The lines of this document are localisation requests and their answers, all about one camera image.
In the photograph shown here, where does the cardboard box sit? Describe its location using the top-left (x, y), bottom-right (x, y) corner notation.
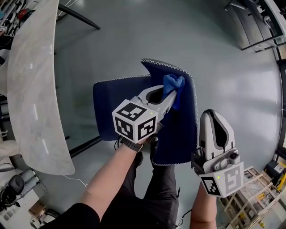
top-left (28, 199), bottom-right (48, 218)

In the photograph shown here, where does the black case with yellow trim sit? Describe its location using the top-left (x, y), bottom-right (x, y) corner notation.
top-left (264, 159), bottom-right (286, 191)

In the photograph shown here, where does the wooden crate shelf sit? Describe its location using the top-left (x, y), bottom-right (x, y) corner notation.
top-left (219, 166), bottom-right (283, 229)

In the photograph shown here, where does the navy blue chair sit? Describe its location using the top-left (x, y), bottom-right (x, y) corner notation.
top-left (93, 58), bottom-right (199, 167)

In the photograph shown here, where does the blue wiping cloth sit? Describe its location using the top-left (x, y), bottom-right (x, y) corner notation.
top-left (162, 74), bottom-right (186, 111)

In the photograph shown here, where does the person's black shirt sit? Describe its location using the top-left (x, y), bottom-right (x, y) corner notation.
top-left (43, 196), bottom-right (179, 229)

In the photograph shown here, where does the person's left forearm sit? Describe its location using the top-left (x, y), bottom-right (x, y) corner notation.
top-left (80, 143), bottom-right (144, 216)

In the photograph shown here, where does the long grey marble table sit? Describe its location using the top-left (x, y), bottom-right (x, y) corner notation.
top-left (6, 0), bottom-right (103, 176)

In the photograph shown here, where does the person's right forearm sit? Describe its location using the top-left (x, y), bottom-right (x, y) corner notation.
top-left (189, 183), bottom-right (221, 229)

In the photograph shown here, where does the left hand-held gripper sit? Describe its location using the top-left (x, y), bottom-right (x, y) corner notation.
top-left (111, 84), bottom-right (177, 144)

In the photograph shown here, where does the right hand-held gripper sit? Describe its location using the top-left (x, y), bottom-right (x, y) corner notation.
top-left (191, 109), bottom-right (244, 199)

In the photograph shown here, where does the black round device on stand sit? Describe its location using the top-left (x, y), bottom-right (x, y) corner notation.
top-left (0, 169), bottom-right (40, 211)

